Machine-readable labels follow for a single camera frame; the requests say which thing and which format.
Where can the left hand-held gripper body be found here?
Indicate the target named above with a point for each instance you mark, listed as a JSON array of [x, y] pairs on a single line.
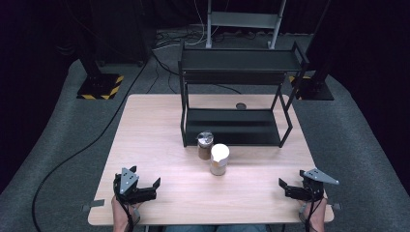
[[129, 182]]

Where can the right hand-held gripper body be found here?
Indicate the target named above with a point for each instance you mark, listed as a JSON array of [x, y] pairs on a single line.
[[312, 188]]

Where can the white-lidded glass jar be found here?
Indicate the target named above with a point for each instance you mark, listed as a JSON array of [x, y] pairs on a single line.
[[219, 158]]

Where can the black metal two-tier rack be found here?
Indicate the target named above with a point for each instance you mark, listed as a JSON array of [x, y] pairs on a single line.
[[238, 61]]

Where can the person's right hand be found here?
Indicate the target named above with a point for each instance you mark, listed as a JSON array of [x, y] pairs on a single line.
[[317, 214]]

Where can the person's left hand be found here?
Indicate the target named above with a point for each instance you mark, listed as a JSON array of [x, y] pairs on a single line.
[[121, 216]]

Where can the silver-lidded glass spice jar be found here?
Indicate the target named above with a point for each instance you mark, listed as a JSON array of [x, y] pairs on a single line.
[[205, 141]]

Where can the black stand with striped base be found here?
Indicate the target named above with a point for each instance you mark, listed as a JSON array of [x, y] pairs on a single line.
[[314, 87], [100, 85]]

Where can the round grey table grommet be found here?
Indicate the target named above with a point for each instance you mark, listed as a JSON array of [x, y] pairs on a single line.
[[241, 106]]

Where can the light grey metal stand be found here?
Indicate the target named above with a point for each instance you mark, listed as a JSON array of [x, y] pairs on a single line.
[[243, 20]]

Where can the grey table bracket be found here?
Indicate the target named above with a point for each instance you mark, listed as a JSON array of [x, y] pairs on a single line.
[[337, 206], [95, 204]]

